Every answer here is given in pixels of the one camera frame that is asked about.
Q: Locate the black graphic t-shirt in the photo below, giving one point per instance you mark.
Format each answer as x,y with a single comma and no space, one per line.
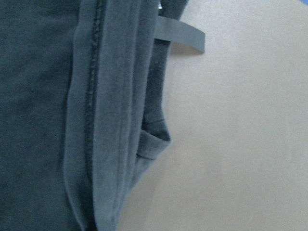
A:
81,117

